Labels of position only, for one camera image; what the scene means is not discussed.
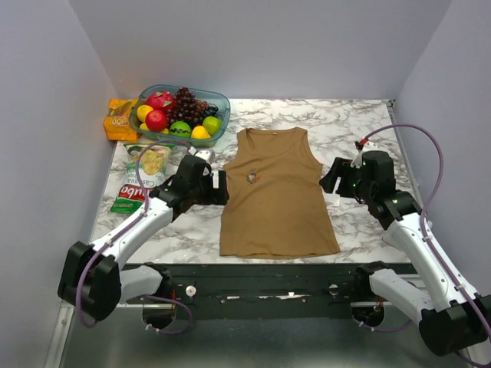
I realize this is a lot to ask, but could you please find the red dragon fruit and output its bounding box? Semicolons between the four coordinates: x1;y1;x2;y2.
146;90;176;113

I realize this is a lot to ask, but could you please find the green cassava chips bag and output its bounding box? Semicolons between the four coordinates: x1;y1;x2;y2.
110;143;175;214

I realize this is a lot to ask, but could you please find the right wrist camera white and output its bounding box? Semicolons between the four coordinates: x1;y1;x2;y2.
350;138;379;169

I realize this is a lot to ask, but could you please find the white bottle black cap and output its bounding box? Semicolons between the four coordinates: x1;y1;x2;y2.
382;231;402;251

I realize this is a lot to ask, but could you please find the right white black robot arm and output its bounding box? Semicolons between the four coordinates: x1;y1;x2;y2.
319;150;490;357

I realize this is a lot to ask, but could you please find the orange brooch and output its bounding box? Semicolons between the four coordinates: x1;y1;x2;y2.
246;172;259;184

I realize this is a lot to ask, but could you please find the brown clothing garment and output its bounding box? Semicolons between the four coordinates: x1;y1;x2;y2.
220;127;340;259

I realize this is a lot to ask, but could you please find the clear teal fruit bowl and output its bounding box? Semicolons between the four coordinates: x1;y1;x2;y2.
129;84;231;148

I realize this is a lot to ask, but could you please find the green lime right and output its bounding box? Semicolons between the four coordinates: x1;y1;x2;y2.
203;116;222;136

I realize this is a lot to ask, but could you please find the orange snack packet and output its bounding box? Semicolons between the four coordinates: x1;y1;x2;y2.
103;99;139;143

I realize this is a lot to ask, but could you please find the purple grape bunch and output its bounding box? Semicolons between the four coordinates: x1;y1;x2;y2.
166;87;219;127

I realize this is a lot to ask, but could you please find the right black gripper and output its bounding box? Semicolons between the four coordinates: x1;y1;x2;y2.
319;156;374;201

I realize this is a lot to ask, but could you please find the red apple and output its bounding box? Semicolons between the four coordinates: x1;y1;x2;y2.
145;110;168;132

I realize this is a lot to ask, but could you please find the yellow lemon front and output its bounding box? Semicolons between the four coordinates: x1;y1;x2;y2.
191;126;211;140

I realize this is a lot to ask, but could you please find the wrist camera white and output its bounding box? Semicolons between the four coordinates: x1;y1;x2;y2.
187;147;216;164
350;138;379;169

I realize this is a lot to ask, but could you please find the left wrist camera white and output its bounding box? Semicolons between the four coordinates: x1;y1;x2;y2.
187;147;216;164

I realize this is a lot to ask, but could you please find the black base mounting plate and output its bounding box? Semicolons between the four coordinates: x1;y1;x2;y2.
78;262;400;321

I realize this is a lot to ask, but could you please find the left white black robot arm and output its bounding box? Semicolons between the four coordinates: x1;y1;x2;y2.
58;149;228;327

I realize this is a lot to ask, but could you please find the yellow lemon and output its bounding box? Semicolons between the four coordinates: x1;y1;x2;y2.
137;104;153;123
191;126;211;140

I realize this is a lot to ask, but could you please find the yellow lemon left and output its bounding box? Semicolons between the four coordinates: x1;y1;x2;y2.
137;104;153;123

